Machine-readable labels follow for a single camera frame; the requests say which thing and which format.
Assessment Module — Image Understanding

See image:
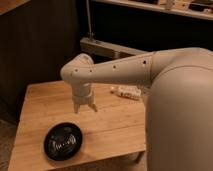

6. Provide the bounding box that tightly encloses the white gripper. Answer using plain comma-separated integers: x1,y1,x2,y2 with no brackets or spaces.
72,83,98,114

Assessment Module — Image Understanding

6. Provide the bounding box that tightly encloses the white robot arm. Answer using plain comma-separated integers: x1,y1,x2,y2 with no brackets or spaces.
60,47,213,171

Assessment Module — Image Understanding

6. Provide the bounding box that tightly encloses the black ceramic bowl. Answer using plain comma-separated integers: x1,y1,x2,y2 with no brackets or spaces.
44,122,83,161

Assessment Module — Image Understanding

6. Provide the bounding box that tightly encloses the wooden folding table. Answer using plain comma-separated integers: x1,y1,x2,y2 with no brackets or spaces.
8,81,146,171

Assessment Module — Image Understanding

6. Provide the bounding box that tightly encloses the long wooden case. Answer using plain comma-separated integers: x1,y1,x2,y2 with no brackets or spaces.
80,37,144,59

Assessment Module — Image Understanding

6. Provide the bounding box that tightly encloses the metal pole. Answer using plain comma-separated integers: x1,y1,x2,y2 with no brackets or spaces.
86,0,93,41

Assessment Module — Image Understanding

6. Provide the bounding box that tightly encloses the wooden shelf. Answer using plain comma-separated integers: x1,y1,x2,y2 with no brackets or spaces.
92,0,213,21

